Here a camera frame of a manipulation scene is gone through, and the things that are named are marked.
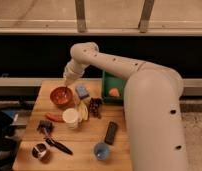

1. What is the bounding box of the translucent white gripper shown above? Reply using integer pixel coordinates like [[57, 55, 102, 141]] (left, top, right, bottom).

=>
[[63, 60, 84, 86]]

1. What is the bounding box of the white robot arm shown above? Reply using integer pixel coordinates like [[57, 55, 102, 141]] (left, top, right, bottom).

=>
[[64, 42, 189, 171]]

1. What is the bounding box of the red bowl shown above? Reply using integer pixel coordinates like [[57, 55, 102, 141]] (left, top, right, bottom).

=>
[[50, 87, 73, 106]]

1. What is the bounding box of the blue sponge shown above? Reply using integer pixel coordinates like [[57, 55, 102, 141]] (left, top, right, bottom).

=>
[[75, 85, 89, 99]]

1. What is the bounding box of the yellow banana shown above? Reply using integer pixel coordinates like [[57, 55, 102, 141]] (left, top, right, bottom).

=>
[[78, 101, 89, 120]]

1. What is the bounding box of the green plastic bin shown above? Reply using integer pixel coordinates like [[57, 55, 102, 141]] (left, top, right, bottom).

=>
[[102, 72, 126, 103]]

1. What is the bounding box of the orange object in bin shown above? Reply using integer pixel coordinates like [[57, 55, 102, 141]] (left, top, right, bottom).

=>
[[109, 88, 120, 97]]

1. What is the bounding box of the white cup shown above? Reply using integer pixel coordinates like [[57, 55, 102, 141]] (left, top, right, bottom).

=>
[[62, 108, 81, 129]]

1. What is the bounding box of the black binder clip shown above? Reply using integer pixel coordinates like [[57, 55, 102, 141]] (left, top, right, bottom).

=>
[[37, 120, 53, 133]]

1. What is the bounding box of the black remote control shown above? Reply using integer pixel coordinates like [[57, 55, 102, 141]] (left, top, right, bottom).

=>
[[104, 121, 118, 145]]

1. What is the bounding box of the blue cup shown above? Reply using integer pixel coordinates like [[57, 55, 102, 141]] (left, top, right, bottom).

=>
[[93, 142, 110, 161]]

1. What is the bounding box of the silver round tin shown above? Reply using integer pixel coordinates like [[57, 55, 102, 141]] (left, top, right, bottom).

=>
[[32, 143, 49, 160]]

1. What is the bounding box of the black chair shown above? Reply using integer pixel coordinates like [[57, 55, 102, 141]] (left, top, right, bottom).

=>
[[0, 110, 18, 171]]

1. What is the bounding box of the black-handled knife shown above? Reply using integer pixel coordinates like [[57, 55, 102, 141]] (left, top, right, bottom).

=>
[[45, 138, 73, 155]]

